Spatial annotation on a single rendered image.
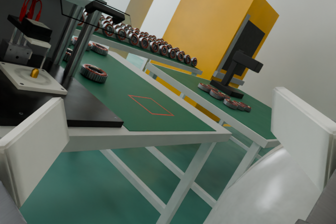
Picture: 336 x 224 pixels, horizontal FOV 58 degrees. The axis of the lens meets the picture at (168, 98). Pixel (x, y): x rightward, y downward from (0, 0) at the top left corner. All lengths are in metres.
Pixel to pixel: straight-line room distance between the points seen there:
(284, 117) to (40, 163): 0.13
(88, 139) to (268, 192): 0.65
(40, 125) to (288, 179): 0.16
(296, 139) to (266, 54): 5.82
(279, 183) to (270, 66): 5.70
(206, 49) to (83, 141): 3.65
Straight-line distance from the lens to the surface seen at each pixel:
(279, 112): 0.19
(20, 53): 1.07
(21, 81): 0.91
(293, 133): 0.17
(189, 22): 4.62
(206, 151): 1.57
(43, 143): 0.17
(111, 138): 0.89
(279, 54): 5.92
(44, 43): 0.98
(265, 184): 0.24
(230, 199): 0.26
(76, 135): 0.80
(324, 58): 5.74
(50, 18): 1.22
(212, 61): 4.27
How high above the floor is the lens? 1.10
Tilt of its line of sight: 13 degrees down
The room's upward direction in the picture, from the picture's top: 27 degrees clockwise
